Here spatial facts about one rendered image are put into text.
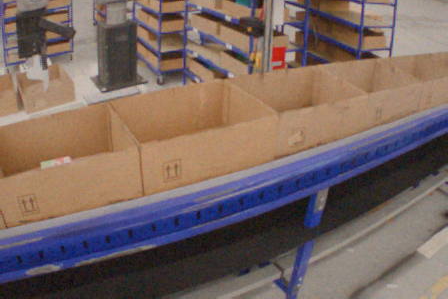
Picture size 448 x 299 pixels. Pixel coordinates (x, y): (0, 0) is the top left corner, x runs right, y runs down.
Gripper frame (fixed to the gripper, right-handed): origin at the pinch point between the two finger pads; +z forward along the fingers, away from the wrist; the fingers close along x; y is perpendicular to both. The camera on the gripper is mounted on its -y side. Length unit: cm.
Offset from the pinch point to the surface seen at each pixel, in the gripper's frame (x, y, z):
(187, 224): 25, -29, 37
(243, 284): 14, -58, 90
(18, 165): -7.7, 13.0, 27.0
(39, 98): -83, -2, 37
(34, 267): 27.8, 15.5, 36.0
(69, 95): -84, -18, 39
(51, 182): 21.1, 4.1, 17.0
